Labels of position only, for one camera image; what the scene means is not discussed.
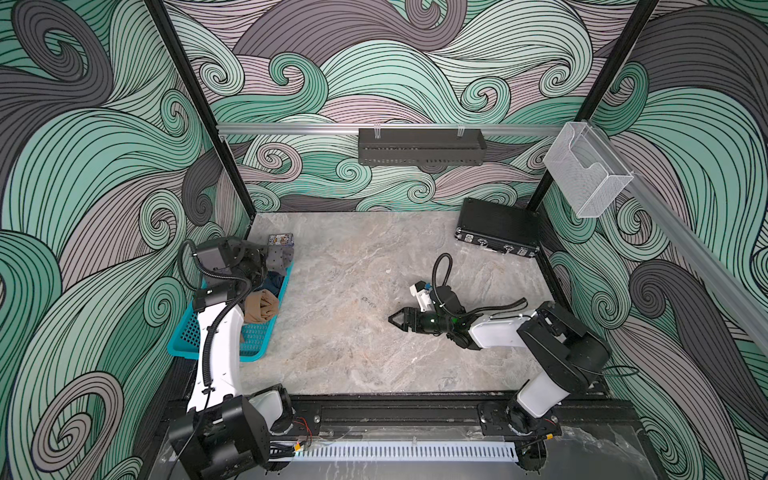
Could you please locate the aluminium right rail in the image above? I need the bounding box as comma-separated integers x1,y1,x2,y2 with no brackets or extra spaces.
587,123,767,352

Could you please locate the black perforated wall shelf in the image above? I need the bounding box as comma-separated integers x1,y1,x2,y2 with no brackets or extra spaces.
358,129,488,170

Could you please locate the black right corner post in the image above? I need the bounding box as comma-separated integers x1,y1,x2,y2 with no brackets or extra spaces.
526,0,660,212

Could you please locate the aluminium rail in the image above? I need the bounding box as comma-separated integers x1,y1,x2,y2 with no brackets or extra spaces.
587,123,767,352
216,123,562,137

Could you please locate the black left corner post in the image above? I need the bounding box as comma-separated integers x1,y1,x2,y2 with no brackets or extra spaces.
145,0,257,222

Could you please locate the clear plastic wall bin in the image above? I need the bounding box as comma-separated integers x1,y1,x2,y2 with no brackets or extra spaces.
544,121,634,218

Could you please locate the grey dotted skirt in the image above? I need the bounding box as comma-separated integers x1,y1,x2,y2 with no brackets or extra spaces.
265,245,294,276

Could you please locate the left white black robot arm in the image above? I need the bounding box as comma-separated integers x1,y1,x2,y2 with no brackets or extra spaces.
168,237,302,479

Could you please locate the aluminium back rail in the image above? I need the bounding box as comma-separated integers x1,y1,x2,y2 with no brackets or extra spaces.
216,123,562,137

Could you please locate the blue denim skirt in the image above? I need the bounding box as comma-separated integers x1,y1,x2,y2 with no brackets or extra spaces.
261,271,284,297

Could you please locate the black corner post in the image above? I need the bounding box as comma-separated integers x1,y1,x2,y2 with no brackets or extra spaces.
526,0,660,212
145,0,257,222

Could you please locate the tan brown skirt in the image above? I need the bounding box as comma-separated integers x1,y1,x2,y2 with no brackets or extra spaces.
243,290,279,324

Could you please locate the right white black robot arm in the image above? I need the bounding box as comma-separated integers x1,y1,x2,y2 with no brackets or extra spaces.
388,252,639,439

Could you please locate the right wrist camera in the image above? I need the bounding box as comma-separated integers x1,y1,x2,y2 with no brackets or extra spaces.
410,281,465,317

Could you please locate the white slotted cable duct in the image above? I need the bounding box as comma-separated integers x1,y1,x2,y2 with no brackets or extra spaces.
275,441,519,463

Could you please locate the teal plastic basket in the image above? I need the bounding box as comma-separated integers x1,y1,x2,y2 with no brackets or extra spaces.
166,260,295,362

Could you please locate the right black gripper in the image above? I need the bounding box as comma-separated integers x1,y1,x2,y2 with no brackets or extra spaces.
388,307,453,334

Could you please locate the black hard case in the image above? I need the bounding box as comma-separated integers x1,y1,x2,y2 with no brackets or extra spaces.
455,198,540,258

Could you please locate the small playing card box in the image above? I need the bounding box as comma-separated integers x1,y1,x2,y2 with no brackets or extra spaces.
267,233,295,247

